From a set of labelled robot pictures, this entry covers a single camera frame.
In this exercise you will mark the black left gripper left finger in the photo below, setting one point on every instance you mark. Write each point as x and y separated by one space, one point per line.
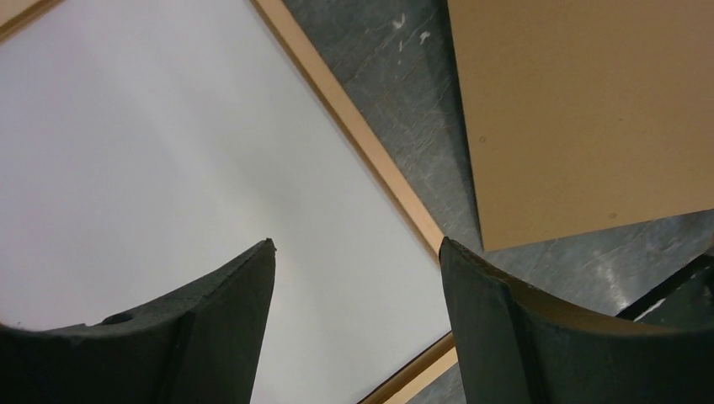
199 343

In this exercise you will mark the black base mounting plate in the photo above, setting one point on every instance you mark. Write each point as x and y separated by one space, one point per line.
683 301

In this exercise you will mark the brown backing board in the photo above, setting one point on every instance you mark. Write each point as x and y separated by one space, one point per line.
584 115

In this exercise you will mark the wooden picture frame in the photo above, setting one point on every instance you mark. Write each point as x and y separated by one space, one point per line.
357 128

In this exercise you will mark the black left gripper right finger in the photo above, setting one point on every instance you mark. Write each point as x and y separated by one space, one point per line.
516 343

